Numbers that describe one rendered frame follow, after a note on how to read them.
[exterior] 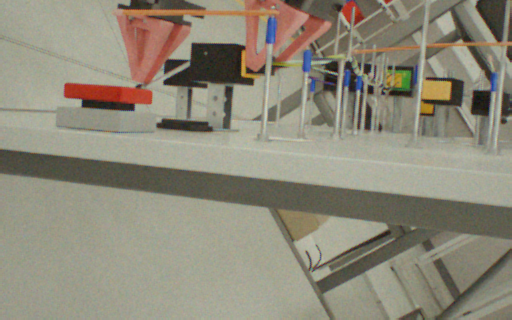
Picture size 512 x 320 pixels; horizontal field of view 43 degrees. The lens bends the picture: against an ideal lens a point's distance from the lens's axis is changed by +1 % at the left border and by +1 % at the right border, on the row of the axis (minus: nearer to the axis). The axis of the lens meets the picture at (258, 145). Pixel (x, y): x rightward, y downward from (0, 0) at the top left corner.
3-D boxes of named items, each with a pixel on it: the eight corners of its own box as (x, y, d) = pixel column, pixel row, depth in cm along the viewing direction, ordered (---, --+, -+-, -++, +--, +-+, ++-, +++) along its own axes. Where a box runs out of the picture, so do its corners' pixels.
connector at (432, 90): (449, 100, 112) (451, 82, 112) (446, 99, 111) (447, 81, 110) (425, 99, 115) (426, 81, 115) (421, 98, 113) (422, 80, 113)
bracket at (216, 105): (220, 130, 71) (223, 84, 71) (238, 131, 70) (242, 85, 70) (196, 129, 67) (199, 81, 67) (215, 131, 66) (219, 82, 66)
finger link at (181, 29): (178, 91, 74) (197, 10, 73) (138, 86, 68) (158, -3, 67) (134, 77, 77) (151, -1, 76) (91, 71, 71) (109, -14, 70)
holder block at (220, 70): (210, 83, 71) (213, 47, 71) (254, 86, 69) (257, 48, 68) (188, 80, 68) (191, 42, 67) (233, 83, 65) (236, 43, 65)
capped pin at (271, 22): (254, 140, 53) (264, 7, 52) (272, 141, 53) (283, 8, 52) (252, 140, 51) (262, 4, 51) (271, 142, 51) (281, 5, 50)
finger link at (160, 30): (186, 92, 75) (204, 12, 74) (147, 87, 69) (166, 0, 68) (142, 78, 79) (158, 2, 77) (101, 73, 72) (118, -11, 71)
